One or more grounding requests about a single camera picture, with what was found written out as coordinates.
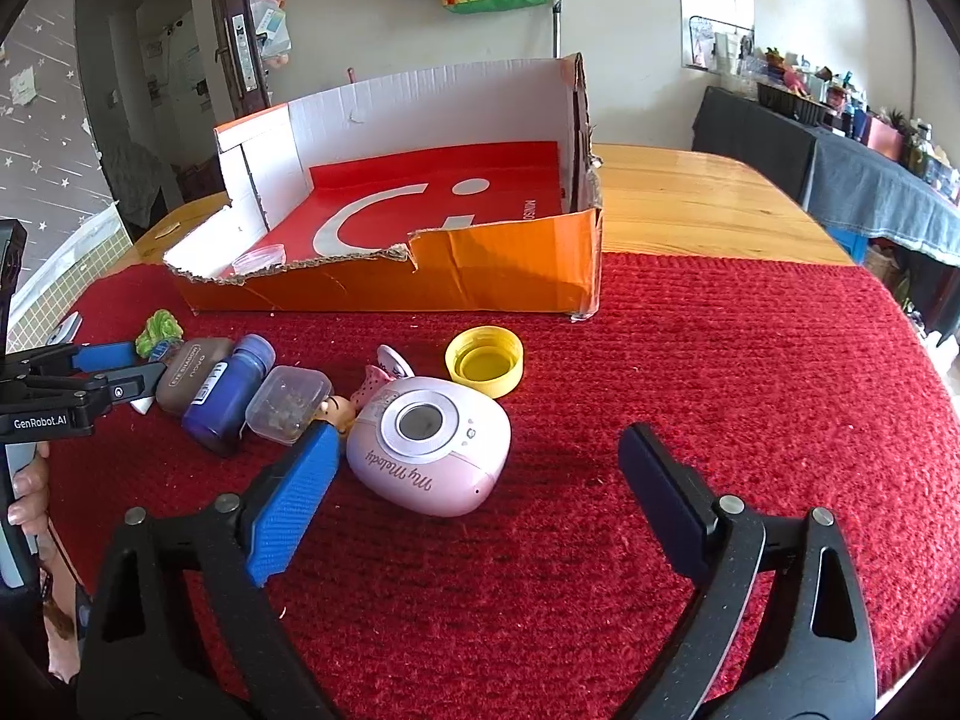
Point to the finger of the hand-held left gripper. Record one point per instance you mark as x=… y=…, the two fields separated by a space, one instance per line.
x=112 y=392
x=105 y=356

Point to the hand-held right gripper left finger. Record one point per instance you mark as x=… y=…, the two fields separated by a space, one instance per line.
x=294 y=499

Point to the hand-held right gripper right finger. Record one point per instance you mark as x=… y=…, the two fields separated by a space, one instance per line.
x=660 y=491

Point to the green toy figure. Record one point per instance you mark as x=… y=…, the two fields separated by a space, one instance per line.
x=160 y=331

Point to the brown pouch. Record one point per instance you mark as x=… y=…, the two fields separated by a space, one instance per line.
x=193 y=379

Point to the small clear plastic box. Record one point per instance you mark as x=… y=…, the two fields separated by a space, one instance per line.
x=289 y=405

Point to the blue bottle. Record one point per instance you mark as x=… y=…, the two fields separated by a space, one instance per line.
x=225 y=405

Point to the pink dotted doll figure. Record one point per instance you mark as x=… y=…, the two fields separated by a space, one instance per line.
x=375 y=390

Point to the pink round toy camera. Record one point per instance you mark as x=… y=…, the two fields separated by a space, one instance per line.
x=431 y=457

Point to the yellow plastic lid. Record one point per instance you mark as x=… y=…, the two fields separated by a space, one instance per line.
x=484 y=364

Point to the orange cardboard box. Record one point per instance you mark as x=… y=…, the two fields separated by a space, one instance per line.
x=480 y=270

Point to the person's left hand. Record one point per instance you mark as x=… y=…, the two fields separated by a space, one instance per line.
x=34 y=495

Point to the red knitted blanket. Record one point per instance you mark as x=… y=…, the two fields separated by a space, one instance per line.
x=600 y=405

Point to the small pink clear dish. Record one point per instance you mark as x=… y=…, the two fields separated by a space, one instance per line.
x=259 y=260

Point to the starry grey curtain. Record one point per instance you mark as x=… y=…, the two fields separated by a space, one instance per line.
x=41 y=127

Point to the brown door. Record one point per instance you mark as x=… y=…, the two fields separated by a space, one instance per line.
x=240 y=30

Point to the side table with dark cloth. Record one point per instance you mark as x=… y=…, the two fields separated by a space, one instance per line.
x=847 y=165

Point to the black tray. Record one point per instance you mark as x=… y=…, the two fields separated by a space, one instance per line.
x=787 y=101

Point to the clutter of small items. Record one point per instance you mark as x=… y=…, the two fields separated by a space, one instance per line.
x=862 y=105

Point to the metal pole orange cap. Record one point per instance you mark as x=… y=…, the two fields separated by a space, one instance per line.
x=557 y=22

